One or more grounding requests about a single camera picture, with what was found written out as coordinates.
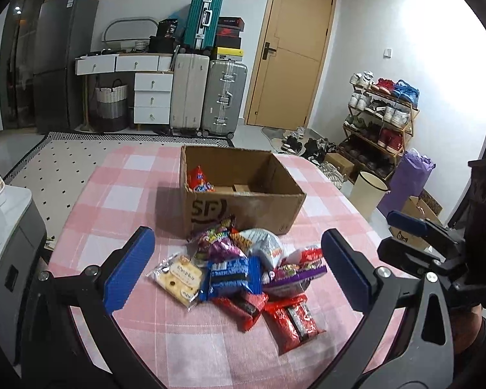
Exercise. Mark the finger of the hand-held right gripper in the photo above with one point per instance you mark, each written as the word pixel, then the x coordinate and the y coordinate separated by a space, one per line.
pixel 405 221
pixel 405 256

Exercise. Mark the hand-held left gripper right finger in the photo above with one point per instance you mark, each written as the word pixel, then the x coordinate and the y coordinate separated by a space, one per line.
pixel 346 269

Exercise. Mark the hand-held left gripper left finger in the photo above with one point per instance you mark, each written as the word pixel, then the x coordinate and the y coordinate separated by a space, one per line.
pixel 129 269

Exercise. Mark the red white snack packet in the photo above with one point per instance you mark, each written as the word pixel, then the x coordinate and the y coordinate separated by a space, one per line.
pixel 307 256

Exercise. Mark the yellow cracker packet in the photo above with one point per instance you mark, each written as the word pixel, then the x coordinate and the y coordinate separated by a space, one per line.
pixel 178 279

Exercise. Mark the purple candy packet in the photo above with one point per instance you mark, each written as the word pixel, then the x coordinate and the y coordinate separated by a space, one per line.
pixel 291 280

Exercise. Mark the silver white snack packet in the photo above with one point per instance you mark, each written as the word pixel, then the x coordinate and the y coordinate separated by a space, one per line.
pixel 263 243

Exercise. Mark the purple candy bag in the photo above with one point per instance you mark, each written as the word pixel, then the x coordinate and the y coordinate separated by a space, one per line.
pixel 214 243

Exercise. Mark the blue cookie packet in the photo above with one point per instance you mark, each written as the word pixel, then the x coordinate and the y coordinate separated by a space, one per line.
pixel 231 277

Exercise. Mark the orange snack packet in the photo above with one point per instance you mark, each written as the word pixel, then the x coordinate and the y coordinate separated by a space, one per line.
pixel 243 241

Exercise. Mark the brown cardboard box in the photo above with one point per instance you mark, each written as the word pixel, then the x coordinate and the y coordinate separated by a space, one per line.
pixel 243 214

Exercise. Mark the person's right hand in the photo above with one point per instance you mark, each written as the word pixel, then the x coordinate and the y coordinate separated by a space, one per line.
pixel 472 326

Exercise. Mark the cat print cardboard box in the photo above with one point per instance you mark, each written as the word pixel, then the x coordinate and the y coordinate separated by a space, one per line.
pixel 417 214

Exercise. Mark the cream trash can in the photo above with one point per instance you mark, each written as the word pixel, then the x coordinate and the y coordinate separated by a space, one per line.
pixel 366 196

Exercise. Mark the pink checkered tablecloth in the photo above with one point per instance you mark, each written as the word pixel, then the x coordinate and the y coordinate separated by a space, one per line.
pixel 125 194

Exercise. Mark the brown shoe carton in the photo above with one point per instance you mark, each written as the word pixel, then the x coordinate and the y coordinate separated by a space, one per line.
pixel 339 166

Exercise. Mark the wooden shoe rack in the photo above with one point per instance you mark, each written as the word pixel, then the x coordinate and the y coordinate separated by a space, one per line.
pixel 411 129

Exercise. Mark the red orange chip bag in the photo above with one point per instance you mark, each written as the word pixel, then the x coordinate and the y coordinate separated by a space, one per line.
pixel 198 180

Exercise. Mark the rows of sneakers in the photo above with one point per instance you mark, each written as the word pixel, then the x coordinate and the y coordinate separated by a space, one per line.
pixel 382 109

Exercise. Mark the grey white cabinet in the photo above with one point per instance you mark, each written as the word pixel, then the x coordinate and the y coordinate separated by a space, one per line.
pixel 16 251

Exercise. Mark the pile of black white shoes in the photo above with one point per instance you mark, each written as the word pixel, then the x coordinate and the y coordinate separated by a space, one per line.
pixel 312 150

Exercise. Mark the grey door mat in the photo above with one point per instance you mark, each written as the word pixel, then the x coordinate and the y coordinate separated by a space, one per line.
pixel 273 135

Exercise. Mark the woven laundry basket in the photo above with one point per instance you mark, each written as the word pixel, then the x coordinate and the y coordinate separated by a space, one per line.
pixel 111 105

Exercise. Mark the white vanity desk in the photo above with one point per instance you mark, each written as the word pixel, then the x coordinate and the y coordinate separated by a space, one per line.
pixel 152 101

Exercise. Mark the beige suitcase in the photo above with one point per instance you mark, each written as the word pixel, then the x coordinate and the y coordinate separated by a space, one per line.
pixel 188 93

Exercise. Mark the silver suitcase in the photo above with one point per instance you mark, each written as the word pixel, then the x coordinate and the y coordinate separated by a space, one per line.
pixel 224 97

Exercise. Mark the wooden door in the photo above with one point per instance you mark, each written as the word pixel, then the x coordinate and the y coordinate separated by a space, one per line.
pixel 291 48

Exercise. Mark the grey refrigerator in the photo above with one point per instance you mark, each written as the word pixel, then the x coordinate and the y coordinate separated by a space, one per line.
pixel 60 69

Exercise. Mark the black storage box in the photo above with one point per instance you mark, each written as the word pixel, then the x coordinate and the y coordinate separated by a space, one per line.
pixel 164 44

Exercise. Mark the dark glass cabinet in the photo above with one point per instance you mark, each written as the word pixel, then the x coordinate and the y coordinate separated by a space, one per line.
pixel 20 69

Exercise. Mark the yellow black box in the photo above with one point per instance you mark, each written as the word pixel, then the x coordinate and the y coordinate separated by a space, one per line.
pixel 226 54

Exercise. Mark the oval mirror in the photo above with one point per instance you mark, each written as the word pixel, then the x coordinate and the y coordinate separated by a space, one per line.
pixel 129 28

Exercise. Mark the black paper bag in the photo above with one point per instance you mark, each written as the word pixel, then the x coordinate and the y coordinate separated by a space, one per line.
pixel 167 28

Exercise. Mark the plain black shoe box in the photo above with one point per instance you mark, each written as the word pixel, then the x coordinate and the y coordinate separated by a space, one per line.
pixel 228 42

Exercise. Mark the red shoe box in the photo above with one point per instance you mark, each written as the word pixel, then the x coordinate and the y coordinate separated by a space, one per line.
pixel 229 31

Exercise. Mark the teal suitcase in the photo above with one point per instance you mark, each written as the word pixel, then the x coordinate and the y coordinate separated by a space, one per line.
pixel 202 20

